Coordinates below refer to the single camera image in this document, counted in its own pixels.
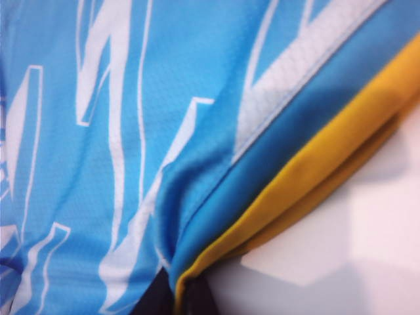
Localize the light blue soccer jersey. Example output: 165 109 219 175
0 0 420 315

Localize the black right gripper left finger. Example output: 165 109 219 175
130 268 179 315

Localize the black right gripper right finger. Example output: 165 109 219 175
181 277 211 315

